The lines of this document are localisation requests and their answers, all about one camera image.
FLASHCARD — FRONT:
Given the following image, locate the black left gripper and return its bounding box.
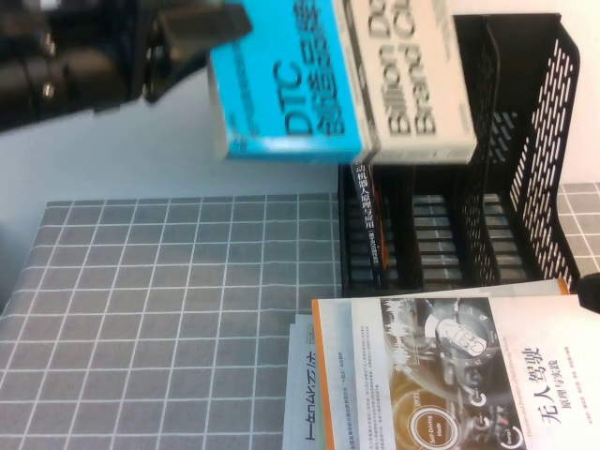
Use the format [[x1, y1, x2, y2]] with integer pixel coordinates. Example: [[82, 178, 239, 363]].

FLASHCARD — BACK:
[[126, 0, 257, 107]]

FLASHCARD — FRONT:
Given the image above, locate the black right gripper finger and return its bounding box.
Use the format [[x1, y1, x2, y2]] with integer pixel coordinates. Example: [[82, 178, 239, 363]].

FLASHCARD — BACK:
[[577, 270, 600, 316]]

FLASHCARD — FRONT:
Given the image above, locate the blue DTC book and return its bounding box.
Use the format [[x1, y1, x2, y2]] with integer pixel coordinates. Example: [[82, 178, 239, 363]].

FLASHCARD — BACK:
[[207, 0, 371, 165]]

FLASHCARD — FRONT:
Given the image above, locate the white Brand Club book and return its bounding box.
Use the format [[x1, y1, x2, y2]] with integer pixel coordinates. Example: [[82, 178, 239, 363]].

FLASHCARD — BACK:
[[335, 0, 479, 166]]

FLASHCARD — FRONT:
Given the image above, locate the orange edged book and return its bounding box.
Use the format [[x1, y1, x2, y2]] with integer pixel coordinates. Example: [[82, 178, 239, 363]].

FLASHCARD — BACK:
[[421, 277, 572, 299]]

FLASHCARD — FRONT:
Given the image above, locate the black perforated book stand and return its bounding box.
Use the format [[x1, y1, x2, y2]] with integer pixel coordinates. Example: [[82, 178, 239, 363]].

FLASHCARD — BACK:
[[337, 12, 582, 299]]

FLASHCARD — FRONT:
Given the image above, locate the self-driving book with dashboard cover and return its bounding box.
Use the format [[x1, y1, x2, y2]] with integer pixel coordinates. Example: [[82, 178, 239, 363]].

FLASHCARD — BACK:
[[311, 293, 600, 450]]

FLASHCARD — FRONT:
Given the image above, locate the black spine robotics book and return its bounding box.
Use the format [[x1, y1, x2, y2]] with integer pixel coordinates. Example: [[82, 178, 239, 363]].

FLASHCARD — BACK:
[[349, 161, 393, 288]]

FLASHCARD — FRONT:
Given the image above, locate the white book with black glyphs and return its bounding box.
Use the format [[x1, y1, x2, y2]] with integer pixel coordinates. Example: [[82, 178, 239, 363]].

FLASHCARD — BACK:
[[280, 311, 329, 450]]

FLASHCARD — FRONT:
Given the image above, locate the grey checkered tablecloth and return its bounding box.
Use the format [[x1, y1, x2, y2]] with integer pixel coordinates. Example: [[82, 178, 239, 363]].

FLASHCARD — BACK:
[[0, 181, 600, 450]]

